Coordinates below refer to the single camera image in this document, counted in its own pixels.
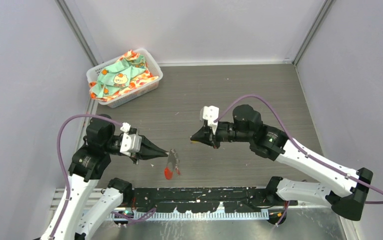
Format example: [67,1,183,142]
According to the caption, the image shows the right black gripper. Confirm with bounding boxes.
[191,121,252,149]

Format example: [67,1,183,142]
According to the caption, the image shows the red keyring with metal chain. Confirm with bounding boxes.
[164,149,180,180]

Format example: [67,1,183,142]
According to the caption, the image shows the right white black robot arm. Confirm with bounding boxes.
[190,104,374,221]

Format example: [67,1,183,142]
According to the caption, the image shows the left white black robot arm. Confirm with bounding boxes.
[40,114,169,240]

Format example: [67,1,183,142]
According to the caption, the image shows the white plastic basket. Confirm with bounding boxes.
[86,48,164,109]

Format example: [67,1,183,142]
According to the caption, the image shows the colourful patterned cloth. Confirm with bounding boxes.
[89,49,160,101]

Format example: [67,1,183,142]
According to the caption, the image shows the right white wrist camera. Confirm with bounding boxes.
[199,105,220,135]

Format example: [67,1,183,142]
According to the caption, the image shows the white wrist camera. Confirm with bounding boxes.
[199,105,220,135]
[120,122,138,135]

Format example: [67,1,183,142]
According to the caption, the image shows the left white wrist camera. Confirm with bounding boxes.
[120,122,138,135]

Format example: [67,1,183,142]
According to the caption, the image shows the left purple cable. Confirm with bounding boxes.
[47,114,158,240]

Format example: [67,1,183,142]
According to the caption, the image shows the purple cable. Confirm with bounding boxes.
[216,94,383,226]
[47,114,158,240]

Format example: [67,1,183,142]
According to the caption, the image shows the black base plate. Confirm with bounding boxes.
[120,186,286,214]

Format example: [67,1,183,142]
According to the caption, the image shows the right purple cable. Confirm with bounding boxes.
[216,94,383,226]

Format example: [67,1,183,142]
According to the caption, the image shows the aluminium front rail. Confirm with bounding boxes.
[49,188,352,222]

